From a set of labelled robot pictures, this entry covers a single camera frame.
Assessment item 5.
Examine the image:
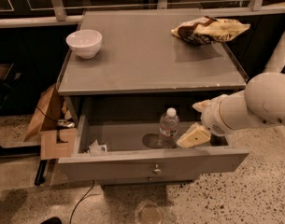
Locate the clear plastic water bottle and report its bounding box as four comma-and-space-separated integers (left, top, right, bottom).
158, 107, 179, 148

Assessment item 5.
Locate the round metal drawer knob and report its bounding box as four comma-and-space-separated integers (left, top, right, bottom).
152, 164, 162, 175

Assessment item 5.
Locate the black floor cable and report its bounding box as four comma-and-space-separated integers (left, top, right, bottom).
68, 180, 96, 224

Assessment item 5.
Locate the grey nightstand cabinet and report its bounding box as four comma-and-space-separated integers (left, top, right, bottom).
56, 10, 249, 186

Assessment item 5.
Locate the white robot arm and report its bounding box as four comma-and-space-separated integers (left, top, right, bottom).
177, 65, 285, 148

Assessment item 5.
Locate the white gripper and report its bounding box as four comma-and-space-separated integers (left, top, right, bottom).
177, 94, 234, 148

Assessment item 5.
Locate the brown yellow snack bag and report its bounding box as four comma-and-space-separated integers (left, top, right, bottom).
171, 16, 250, 46

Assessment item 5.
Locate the metal window railing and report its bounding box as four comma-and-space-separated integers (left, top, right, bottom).
0, 0, 285, 30

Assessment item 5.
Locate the open grey top drawer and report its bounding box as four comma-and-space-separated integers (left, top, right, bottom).
57, 100, 250, 183

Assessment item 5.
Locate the black chair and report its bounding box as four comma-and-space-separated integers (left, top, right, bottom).
0, 63, 21, 111

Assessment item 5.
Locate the white ceramic bowl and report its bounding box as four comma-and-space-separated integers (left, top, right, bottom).
65, 29, 103, 59

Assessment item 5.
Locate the crumpled white paper scrap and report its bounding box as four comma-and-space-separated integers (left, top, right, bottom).
87, 140, 107, 154

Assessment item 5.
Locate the brown cardboard box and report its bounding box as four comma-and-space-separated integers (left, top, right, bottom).
24, 85, 77, 160

